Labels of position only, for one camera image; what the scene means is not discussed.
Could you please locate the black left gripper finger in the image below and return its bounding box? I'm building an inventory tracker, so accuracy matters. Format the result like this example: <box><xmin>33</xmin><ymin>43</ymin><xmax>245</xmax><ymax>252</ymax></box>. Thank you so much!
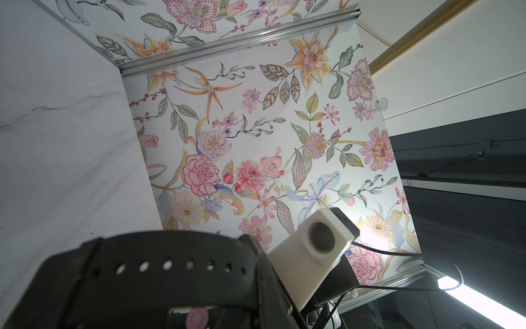
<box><xmin>238</xmin><ymin>234</ymin><xmax>308</xmax><ymax>329</ymax></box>

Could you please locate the black band wristwatch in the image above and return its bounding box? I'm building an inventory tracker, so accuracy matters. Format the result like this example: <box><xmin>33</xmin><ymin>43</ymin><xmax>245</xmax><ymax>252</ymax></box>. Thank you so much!
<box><xmin>5</xmin><ymin>231</ymin><xmax>259</xmax><ymax>328</ymax></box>

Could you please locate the white ceiling light strip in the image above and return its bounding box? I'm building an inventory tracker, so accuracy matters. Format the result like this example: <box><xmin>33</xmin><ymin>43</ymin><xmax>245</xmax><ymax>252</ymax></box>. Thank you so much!
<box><xmin>437</xmin><ymin>276</ymin><xmax>525</xmax><ymax>328</ymax></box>

